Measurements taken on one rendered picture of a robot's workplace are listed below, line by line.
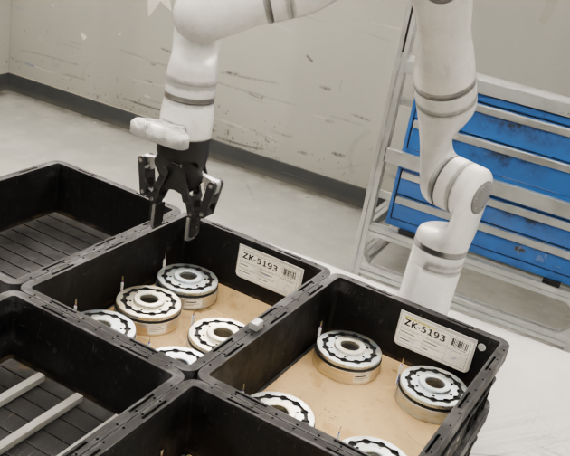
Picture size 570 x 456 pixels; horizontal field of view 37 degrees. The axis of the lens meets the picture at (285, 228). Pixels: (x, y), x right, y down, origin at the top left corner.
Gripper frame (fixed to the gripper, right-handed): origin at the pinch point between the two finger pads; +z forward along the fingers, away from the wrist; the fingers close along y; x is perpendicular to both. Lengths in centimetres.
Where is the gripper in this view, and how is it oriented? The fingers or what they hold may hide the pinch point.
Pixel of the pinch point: (173, 223)
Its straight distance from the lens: 127.4
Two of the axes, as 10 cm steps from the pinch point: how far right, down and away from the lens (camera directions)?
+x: -4.9, 2.8, -8.3
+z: -1.7, 9.0, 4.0
